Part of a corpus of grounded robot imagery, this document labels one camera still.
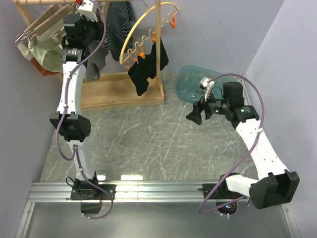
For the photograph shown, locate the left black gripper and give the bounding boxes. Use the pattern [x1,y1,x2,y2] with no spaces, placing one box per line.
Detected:
[81,13,107,46]

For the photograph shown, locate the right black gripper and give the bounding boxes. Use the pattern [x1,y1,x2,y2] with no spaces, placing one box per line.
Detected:
[186,88,230,125]

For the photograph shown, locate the navy striped underwear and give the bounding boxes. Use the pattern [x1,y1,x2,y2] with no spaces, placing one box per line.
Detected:
[105,1,136,61]

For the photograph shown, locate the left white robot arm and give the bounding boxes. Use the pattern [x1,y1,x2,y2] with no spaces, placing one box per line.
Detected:
[50,13,106,199]

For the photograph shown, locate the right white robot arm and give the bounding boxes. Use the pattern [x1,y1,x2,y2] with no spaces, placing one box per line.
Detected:
[186,78,300,209]

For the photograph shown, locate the grey hanging underwear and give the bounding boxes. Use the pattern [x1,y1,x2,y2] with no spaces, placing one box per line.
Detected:
[85,48,108,82]

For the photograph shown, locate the beige hanger with green underwear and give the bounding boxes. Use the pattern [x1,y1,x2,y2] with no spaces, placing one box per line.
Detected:
[15,2,76,43]

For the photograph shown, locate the yellow curved clip hanger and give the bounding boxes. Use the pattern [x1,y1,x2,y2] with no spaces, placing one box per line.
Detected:
[119,1,179,65]

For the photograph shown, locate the light green hanging underwear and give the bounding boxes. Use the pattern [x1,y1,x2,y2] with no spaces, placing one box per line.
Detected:
[28,24,63,73]

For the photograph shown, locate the orange hanging underwear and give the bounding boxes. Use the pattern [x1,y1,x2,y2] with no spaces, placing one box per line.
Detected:
[30,58,59,76]

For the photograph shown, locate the black hanging underwear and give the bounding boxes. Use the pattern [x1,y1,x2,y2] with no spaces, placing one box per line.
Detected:
[128,43,157,96]

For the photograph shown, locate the blue plastic basin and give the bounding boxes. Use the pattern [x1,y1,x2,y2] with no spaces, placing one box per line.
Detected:
[173,65,236,106]

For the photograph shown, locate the wooden clothes rack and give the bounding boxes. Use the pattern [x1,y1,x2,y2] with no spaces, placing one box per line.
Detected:
[14,0,164,111]

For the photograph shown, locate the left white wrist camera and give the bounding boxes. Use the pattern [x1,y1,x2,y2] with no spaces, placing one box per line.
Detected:
[77,0,98,22]

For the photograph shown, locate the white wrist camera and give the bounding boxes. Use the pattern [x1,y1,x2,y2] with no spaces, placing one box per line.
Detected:
[199,77,214,101]
[77,0,98,22]

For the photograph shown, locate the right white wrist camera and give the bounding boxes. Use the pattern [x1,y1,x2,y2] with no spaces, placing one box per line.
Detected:
[199,77,214,101]

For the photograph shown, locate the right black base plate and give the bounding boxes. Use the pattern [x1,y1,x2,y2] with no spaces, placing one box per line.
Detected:
[198,182,223,199]

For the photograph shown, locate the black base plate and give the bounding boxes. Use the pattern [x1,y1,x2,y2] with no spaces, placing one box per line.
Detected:
[70,184,116,200]
[198,182,223,199]

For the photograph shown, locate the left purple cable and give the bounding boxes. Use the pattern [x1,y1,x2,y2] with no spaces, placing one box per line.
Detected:
[54,0,114,220]

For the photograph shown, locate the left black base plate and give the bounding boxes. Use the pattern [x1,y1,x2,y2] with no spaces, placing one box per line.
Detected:
[70,184,116,200]

